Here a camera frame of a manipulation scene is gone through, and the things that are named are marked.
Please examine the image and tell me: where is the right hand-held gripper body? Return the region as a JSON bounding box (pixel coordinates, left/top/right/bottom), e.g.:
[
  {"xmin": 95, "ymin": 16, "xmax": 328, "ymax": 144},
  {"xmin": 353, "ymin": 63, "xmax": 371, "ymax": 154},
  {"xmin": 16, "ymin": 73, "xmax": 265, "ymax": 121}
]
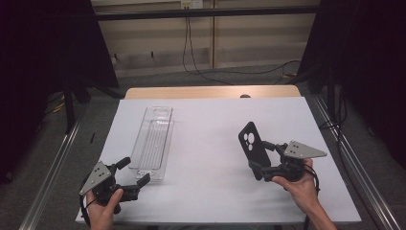
[{"xmin": 261, "ymin": 140, "xmax": 328, "ymax": 183}]

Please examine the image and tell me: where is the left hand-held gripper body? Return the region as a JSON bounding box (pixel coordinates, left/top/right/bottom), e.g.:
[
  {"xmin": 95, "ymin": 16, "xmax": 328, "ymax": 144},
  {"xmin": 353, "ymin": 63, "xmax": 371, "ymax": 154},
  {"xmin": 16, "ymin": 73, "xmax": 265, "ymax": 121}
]
[{"xmin": 79, "ymin": 160, "xmax": 141, "ymax": 215}]

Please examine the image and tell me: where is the black phone case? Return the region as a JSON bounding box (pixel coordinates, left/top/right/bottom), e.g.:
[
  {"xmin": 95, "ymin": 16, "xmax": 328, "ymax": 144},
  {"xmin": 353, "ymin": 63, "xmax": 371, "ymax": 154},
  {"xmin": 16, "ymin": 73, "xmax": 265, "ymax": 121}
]
[{"xmin": 237, "ymin": 121, "xmax": 272, "ymax": 182}]

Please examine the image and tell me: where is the clear plastic storage bin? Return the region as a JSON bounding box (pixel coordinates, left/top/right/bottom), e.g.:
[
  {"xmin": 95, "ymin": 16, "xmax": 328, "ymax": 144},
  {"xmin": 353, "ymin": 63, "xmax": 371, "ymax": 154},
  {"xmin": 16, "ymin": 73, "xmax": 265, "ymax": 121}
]
[{"xmin": 128, "ymin": 105, "xmax": 175, "ymax": 182}]

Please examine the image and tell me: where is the person's left hand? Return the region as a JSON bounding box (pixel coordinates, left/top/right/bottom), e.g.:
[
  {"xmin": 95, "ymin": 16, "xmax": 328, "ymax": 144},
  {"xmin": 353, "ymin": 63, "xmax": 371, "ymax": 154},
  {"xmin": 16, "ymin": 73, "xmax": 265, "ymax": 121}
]
[{"xmin": 85, "ymin": 188, "xmax": 124, "ymax": 230}]

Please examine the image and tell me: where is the person's right hand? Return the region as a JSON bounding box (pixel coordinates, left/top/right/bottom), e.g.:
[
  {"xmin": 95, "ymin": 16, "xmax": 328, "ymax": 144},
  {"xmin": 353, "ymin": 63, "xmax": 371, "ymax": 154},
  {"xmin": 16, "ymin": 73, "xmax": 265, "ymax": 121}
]
[{"xmin": 271, "ymin": 158, "xmax": 321, "ymax": 213}]

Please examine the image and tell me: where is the white table cover sheet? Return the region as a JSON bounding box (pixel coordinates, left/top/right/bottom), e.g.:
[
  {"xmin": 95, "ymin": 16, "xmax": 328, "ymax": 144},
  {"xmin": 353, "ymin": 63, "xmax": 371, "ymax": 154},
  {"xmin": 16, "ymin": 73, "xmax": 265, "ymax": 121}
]
[{"xmin": 75, "ymin": 96, "xmax": 362, "ymax": 224}]

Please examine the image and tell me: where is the black stand leg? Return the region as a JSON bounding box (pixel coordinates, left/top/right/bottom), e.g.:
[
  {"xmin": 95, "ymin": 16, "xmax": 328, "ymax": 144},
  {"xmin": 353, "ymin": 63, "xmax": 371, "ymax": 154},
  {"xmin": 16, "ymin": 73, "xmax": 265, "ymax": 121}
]
[{"xmin": 62, "ymin": 76, "xmax": 77, "ymax": 134}]

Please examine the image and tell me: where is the wooden table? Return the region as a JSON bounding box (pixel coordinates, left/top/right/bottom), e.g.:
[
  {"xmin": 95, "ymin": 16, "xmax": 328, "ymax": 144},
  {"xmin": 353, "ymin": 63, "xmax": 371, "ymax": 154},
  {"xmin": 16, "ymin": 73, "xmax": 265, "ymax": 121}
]
[{"xmin": 124, "ymin": 84, "xmax": 302, "ymax": 101}]

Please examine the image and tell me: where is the black curtain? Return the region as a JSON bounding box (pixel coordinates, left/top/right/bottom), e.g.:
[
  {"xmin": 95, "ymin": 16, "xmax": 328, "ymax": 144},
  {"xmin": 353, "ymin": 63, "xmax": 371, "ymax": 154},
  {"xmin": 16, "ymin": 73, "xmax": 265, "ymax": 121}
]
[
  {"xmin": 298, "ymin": 0, "xmax": 406, "ymax": 171},
  {"xmin": 0, "ymin": 0, "xmax": 121, "ymax": 183}
]

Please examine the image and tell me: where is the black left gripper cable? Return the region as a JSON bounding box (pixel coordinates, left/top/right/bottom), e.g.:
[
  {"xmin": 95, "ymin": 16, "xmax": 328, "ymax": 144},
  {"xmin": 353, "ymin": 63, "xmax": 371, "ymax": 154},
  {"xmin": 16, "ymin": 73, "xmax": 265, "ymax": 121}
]
[{"xmin": 79, "ymin": 178, "xmax": 97, "ymax": 228}]

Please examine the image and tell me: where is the metal floor rail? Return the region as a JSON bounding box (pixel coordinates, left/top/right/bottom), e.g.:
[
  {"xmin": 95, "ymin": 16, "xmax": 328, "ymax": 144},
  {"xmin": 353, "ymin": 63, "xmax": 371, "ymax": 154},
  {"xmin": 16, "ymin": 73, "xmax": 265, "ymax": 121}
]
[
  {"xmin": 18, "ymin": 119, "xmax": 82, "ymax": 230},
  {"xmin": 312, "ymin": 95, "xmax": 403, "ymax": 230}
]

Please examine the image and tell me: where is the black wall cable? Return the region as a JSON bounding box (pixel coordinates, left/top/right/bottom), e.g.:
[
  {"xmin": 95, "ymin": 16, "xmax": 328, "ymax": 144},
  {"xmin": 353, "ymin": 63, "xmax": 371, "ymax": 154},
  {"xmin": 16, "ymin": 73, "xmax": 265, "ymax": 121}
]
[
  {"xmin": 182, "ymin": 16, "xmax": 236, "ymax": 86},
  {"xmin": 187, "ymin": 16, "xmax": 302, "ymax": 77}
]

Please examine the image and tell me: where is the long wall desk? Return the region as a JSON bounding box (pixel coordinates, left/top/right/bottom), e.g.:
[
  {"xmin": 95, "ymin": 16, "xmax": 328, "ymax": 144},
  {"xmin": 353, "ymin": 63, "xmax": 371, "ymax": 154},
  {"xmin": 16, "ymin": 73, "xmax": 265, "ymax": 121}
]
[{"xmin": 95, "ymin": 5, "xmax": 321, "ymax": 22}]

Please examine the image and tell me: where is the white wall socket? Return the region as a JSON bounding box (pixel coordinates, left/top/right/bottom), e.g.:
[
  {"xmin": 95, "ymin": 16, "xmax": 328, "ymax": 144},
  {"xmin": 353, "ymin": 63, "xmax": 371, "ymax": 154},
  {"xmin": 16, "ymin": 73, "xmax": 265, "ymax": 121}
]
[{"xmin": 180, "ymin": 0, "xmax": 205, "ymax": 10}]

